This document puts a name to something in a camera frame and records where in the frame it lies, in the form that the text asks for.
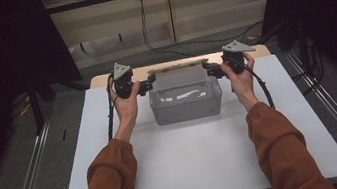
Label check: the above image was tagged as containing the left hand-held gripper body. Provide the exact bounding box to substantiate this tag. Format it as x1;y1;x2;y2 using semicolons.
109;58;151;101

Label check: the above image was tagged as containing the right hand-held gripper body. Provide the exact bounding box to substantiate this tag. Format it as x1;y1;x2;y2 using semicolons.
208;36;260;81

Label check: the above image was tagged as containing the clear plastic box lid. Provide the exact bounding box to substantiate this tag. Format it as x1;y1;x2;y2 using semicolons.
145;57;213;94

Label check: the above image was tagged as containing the clear grey plastic box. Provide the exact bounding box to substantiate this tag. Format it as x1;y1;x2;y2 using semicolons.
146;76;227;127

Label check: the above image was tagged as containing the person's left hand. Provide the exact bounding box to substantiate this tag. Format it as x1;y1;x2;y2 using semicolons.
105;73;147;127

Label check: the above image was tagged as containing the person's right hand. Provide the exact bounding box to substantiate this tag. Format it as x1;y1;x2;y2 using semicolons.
218;50;261;106

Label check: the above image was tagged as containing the wooden table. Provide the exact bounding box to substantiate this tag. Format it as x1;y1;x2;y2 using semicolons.
87;42;273;90

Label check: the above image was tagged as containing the white board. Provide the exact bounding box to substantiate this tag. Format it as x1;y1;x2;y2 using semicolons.
42;45;337;189

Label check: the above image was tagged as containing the black metal stand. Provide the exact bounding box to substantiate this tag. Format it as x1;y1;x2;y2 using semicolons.
24;70;63;137

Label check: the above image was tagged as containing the small yellow floor item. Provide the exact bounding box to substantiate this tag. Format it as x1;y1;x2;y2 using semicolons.
17;102;33;118

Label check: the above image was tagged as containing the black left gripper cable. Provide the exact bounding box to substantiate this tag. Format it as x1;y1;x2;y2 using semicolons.
98;72;126;142

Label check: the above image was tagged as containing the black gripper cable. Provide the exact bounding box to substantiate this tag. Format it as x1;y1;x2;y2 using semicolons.
243;59;277;114
98;72;126;142

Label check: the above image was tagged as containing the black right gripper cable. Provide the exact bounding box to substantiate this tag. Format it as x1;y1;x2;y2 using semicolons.
243;59;277;114

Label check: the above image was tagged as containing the black wall cable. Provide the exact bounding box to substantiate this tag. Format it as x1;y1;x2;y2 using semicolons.
136;0;268;63

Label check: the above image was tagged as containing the bundle of black floor cables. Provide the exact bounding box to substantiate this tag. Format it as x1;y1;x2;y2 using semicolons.
285;35;330;98

